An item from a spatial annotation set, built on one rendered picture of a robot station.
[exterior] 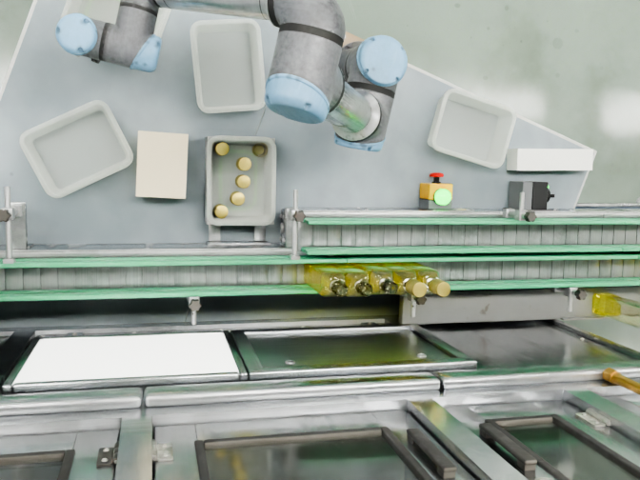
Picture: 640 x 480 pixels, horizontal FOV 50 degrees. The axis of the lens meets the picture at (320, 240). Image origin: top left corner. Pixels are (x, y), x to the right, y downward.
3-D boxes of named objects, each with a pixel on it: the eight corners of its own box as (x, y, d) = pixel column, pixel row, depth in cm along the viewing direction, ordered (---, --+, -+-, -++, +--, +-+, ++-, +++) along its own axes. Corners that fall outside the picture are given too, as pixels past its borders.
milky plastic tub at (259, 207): (204, 222, 181) (207, 226, 172) (204, 136, 178) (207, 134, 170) (270, 222, 185) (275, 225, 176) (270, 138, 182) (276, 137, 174)
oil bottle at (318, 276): (303, 282, 176) (323, 299, 155) (303, 260, 175) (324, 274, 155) (325, 282, 177) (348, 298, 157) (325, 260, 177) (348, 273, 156)
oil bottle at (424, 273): (390, 280, 181) (420, 296, 161) (390, 259, 181) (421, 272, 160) (410, 280, 183) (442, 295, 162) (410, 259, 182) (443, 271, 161)
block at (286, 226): (277, 245, 180) (283, 248, 173) (278, 209, 179) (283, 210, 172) (291, 244, 181) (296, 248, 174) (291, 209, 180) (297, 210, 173)
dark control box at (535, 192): (507, 208, 201) (521, 210, 193) (508, 180, 200) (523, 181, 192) (531, 208, 203) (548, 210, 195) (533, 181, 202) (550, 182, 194)
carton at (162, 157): (136, 194, 176) (135, 196, 169) (138, 131, 175) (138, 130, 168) (184, 197, 179) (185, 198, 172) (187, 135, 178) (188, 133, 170)
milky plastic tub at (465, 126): (434, 89, 193) (447, 85, 185) (504, 111, 199) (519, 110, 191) (417, 149, 194) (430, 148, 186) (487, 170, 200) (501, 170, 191)
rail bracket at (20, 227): (12, 252, 168) (-9, 267, 146) (10, 183, 166) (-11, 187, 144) (33, 252, 169) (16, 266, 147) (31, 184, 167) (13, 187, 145)
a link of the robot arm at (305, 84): (400, 98, 166) (332, 28, 114) (386, 159, 167) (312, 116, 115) (353, 90, 170) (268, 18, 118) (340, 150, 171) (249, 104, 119)
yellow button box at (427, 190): (418, 207, 195) (428, 209, 188) (419, 181, 194) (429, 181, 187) (441, 208, 196) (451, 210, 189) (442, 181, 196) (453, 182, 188)
